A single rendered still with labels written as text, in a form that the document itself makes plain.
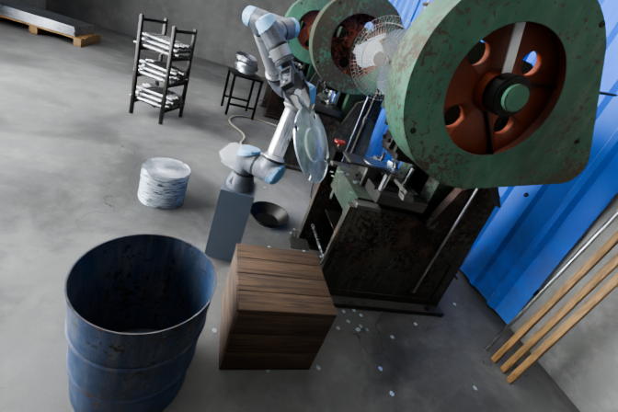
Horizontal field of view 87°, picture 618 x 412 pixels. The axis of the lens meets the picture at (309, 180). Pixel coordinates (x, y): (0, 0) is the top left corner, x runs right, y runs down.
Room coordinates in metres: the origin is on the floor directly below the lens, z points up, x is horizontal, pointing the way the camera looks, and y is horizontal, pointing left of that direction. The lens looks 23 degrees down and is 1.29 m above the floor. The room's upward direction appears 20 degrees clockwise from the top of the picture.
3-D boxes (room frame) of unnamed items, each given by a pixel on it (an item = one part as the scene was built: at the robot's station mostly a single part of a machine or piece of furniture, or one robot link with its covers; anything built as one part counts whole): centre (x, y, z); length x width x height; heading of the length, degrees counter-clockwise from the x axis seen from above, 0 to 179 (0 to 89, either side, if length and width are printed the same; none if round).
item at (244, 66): (4.39, 1.30, 0.40); 0.45 x 0.40 x 0.79; 32
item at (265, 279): (1.11, -0.04, 0.18); 0.40 x 0.38 x 0.35; 111
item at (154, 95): (3.24, 1.79, 0.47); 0.46 x 0.43 x 0.95; 90
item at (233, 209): (1.56, 0.34, 0.23); 0.18 x 0.18 x 0.45; 12
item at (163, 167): (1.85, 0.90, 0.23); 0.29 x 0.29 x 0.01
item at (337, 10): (3.55, -0.19, 0.87); 1.53 x 0.99 x 1.74; 108
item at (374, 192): (1.79, -0.43, 0.68); 0.45 x 0.30 x 0.06; 20
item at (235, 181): (1.56, 0.34, 0.50); 0.15 x 0.15 x 0.10
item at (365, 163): (1.74, -0.26, 0.72); 0.25 x 0.14 x 0.14; 110
